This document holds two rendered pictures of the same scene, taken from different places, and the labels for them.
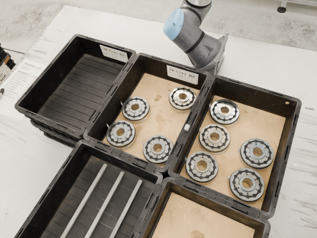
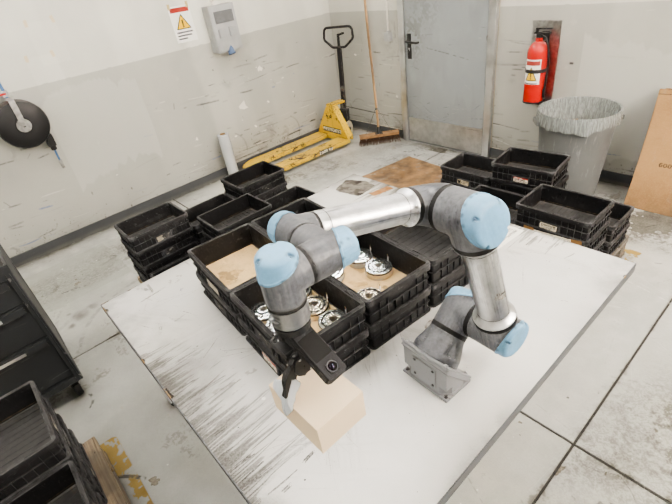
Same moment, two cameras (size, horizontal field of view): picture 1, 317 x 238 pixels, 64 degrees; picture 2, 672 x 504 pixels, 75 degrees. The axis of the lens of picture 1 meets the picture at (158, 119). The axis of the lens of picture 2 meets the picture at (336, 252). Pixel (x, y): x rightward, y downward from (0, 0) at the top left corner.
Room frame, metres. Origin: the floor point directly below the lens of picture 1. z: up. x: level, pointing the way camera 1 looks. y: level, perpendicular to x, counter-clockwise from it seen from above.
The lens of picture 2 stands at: (0.91, -1.22, 1.85)
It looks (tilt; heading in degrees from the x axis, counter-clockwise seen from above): 34 degrees down; 113
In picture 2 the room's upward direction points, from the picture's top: 9 degrees counter-clockwise
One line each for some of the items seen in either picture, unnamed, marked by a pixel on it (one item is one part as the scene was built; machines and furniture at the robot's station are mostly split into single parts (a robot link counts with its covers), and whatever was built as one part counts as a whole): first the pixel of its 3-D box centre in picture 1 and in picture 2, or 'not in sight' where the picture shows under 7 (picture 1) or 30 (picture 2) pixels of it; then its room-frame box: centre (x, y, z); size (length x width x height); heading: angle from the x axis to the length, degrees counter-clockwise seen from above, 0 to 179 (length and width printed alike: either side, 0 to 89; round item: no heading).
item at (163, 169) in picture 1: (150, 105); (362, 261); (0.48, 0.02, 0.92); 0.40 x 0.30 x 0.02; 146
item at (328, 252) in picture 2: not in sight; (322, 250); (0.62, -0.60, 1.40); 0.11 x 0.11 x 0.08; 54
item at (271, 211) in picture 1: (237, 136); (294, 301); (0.31, -0.23, 0.92); 0.40 x 0.30 x 0.02; 146
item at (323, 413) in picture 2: not in sight; (317, 399); (0.59, -0.70, 1.09); 0.16 x 0.12 x 0.07; 150
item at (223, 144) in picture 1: (214, 137); (313, 304); (0.35, -0.17, 0.86); 0.10 x 0.10 x 0.01
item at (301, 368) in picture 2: not in sight; (295, 340); (0.57, -0.69, 1.24); 0.09 x 0.08 x 0.12; 150
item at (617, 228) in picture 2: not in sight; (586, 223); (1.48, 1.47, 0.26); 0.40 x 0.30 x 0.23; 150
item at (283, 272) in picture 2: not in sight; (281, 276); (0.58, -0.69, 1.40); 0.09 x 0.08 x 0.11; 54
